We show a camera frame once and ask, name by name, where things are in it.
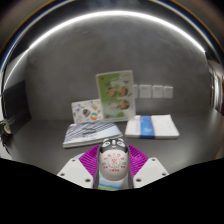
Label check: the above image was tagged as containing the grey striped book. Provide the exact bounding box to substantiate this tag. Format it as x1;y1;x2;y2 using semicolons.
62;120;124;149

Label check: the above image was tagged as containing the black device with cable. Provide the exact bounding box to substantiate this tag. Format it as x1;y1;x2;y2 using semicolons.
0;119;13;148

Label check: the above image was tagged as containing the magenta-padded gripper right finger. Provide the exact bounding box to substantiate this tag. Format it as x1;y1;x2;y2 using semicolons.
126;143;171;189

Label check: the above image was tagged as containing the white book with blue band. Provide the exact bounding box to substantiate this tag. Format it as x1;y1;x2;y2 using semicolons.
124;114;181;140

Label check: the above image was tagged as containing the white card with colourful stickers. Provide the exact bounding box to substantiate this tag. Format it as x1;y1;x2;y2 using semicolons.
70;98;104;125

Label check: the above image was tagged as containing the green standing menu sign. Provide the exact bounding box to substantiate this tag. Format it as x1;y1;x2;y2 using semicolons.
95;69;137;122

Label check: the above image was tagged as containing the white panda-print computer mouse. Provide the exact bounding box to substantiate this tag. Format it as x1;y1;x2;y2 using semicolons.
98;137;130;182

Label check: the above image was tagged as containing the white wall socket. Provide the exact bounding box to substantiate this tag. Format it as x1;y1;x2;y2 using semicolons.
138;84;153;99
163;85;174;99
152;85;164;99

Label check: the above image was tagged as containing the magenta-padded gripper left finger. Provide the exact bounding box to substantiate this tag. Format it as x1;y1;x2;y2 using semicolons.
56;143;101;190

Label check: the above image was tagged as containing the black flat screen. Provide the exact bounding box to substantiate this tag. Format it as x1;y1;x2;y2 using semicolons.
2;79;33;134

